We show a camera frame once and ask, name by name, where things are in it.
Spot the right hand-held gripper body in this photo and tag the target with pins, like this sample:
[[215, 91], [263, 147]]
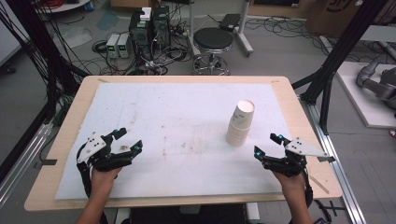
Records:
[[291, 161]]

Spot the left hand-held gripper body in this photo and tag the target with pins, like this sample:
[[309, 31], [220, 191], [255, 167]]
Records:
[[104, 160]]

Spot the stack of floral paper cups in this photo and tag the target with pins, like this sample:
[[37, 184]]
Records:
[[239, 124]]

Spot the person's right hand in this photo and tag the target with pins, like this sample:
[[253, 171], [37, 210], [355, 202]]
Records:
[[291, 183]]

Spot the person's left hand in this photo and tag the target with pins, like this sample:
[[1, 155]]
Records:
[[102, 182]]

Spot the black tape piece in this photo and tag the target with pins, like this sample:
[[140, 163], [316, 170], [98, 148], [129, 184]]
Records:
[[328, 159], [46, 162]]

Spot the black clamp parts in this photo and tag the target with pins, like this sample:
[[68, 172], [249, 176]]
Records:
[[327, 212]]

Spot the white table mat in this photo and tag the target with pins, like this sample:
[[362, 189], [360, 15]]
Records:
[[186, 109]]

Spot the person's dark lap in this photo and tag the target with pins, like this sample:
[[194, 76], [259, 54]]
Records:
[[186, 215]]

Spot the grey power supply unit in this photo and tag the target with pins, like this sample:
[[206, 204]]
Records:
[[112, 46], [124, 46]]

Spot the white platform board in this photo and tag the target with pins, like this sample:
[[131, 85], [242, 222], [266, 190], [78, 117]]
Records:
[[364, 104]]

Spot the black computer tower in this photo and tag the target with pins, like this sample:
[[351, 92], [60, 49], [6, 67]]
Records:
[[140, 35], [162, 26]]

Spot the black round stool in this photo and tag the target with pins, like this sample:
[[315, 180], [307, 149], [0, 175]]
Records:
[[213, 39]]

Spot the small white box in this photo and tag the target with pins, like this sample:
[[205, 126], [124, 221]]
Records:
[[145, 14]]

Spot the flat black box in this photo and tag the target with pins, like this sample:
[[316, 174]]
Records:
[[230, 21]]

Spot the brown cardboard box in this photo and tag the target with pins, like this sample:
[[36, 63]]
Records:
[[339, 17]]

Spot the round white table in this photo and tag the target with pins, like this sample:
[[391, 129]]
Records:
[[62, 6]]

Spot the aluminium rail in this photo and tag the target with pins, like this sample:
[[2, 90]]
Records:
[[25, 155], [337, 165]]

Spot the black metal frame post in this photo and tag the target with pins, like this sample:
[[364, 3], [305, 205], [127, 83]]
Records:
[[40, 43], [342, 46]]

